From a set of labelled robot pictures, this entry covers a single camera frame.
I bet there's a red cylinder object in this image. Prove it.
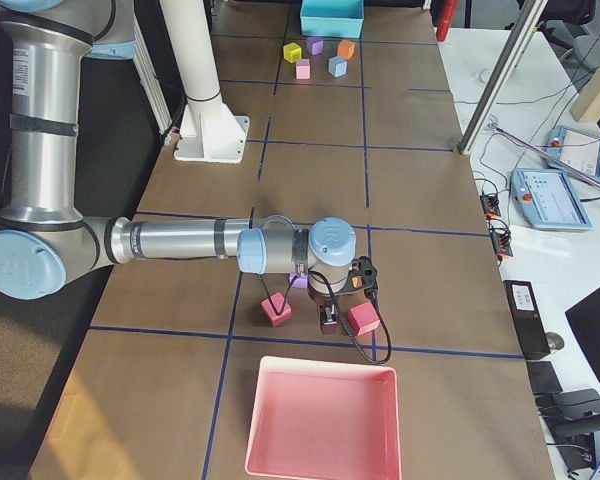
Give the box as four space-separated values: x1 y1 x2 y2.
436 0 458 42

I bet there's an orange foam block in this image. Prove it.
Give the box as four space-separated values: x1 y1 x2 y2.
337 40 356 60

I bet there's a red foam block left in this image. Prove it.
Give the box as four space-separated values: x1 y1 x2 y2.
261 292 292 327

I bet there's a white pole with base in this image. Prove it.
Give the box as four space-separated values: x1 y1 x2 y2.
160 0 250 164

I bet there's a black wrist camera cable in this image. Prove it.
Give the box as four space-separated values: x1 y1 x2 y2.
257 272 393 365

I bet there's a teach pendant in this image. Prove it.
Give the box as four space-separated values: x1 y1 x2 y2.
510 168 592 231
545 125 600 181

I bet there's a yellow foam block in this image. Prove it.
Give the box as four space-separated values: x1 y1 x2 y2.
283 42 302 64

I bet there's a red foam block right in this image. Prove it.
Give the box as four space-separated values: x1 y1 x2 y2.
347 301 380 336

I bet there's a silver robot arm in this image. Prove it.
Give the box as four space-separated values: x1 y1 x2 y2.
0 1 357 333

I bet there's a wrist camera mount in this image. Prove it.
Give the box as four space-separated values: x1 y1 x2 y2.
339 256 379 300

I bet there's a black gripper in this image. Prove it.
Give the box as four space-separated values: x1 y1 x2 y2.
308 291 338 335

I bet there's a purple block near red tray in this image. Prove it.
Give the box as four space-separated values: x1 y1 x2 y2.
288 273 308 290

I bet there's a light blue foam block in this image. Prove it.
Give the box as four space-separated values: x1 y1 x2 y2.
328 55 348 78

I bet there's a teach pendant near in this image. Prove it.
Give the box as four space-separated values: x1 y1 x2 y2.
510 168 592 231

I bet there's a black power box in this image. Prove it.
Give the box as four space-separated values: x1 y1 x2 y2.
503 280 550 360

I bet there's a pink foam block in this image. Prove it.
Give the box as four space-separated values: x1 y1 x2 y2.
295 59 311 80

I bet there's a teach pendant far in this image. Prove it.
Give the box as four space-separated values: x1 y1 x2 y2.
545 125 600 181

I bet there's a blue tray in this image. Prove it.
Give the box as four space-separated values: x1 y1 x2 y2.
300 0 364 38

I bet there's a pink red tray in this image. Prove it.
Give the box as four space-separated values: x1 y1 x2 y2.
245 356 402 479

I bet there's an aluminium frame post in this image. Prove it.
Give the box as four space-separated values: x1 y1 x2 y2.
458 0 548 156

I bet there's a red foam block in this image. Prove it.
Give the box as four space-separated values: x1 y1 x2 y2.
261 292 292 327
347 301 380 336

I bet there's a purple foam block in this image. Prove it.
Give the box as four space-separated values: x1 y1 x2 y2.
306 36 324 56

